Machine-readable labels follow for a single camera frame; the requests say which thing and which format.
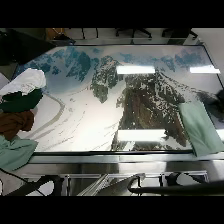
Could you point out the pale green T-shirt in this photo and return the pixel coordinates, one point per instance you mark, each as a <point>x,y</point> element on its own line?
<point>201,128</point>

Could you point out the black office chair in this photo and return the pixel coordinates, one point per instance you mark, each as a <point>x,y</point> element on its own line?
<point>133,32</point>
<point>180,32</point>

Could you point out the white garment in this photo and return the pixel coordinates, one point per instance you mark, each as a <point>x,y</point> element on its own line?
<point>28,81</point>

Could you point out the dark green garment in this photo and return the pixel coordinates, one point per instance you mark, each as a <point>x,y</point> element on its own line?
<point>20,101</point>

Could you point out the brown garment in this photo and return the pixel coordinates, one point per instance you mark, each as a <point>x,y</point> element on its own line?
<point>13,122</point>

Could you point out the pale green garment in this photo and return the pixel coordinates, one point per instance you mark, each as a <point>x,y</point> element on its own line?
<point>15,152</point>

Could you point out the silver frame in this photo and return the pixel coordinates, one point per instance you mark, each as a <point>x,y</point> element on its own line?
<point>110,166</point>

